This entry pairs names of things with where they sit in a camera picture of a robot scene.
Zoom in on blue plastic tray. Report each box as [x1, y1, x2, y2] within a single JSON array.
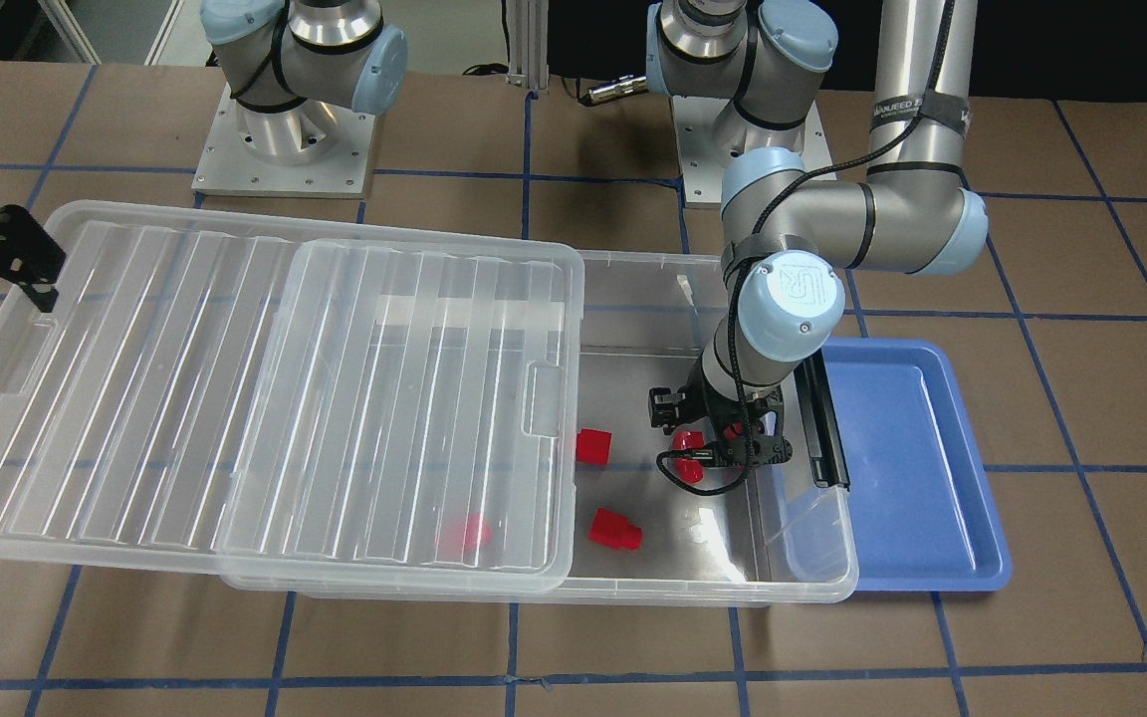
[[822, 340, 1014, 594]]

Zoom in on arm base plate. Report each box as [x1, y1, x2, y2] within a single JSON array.
[[192, 87, 379, 198], [671, 95, 833, 210]]

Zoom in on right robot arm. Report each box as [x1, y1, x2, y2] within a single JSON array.
[[0, 1, 408, 313]]

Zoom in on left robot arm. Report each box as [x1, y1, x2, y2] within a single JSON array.
[[645, 1, 989, 469]]

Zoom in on clear plastic storage box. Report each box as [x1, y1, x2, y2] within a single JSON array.
[[225, 249, 858, 605]]

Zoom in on clear plastic box lid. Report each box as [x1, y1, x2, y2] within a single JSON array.
[[0, 200, 585, 599]]

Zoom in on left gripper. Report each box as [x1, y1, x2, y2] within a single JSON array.
[[649, 363, 791, 469]]

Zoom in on red block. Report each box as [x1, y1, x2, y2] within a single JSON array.
[[440, 512, 496, 564], [574, 428, 612, 466], [588, 507, 643, 551], [672, 430, 707, 486]]

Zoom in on red block under lid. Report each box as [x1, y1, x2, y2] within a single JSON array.
[[440, 512, 496, 564]]

